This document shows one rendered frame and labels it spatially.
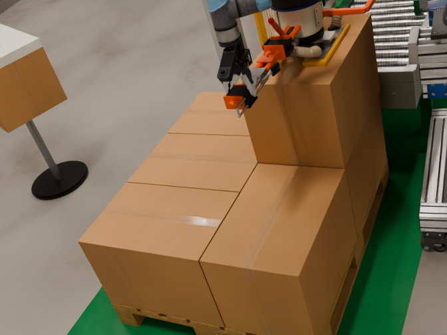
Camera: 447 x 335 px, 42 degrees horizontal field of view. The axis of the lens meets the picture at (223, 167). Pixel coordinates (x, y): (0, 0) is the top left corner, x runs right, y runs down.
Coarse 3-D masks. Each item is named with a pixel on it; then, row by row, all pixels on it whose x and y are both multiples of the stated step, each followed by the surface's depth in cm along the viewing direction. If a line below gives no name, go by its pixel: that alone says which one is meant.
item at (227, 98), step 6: (234, 84) 200; (240, 84) 199; (234, 90) 197; (240, 90) 195; (246, 90) 194; (228, 96) 194; (234, 96) 193; (240, 96) 192; (228, 108) 197; (234, 108) 196; (240, 108) 195
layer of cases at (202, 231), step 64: (192, 128) 295; (128, 192) 264; (192, 192) 251; (256, 192) 240; (320, 192) 229; (128, 256) 235; (192, 256) 219; (256, 256) 210; (320, 256) 216; (256, 320) 225; (320, 320) 220
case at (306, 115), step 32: (352, 32) 244; (256, 64) 243; (288, 64) 235; (352, 64) 236; (288, 96) 226; (320, 96) 220; (352, 96) 239; (256, 128) 244; (288, 128) 236; (320, 128) 229; (352, 128) 242; (288, 160) 247; (320, 160) 240
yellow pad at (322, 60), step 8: (344, 24) 248; (336, 32) 243; (344, 32) 242; (336, 40) 238; (328, 48) 233; (336, 48) 234; (320, 56) 229; (328, 56) 228; (304, 64) 230; (312, 64) 228; (320, 64) 227
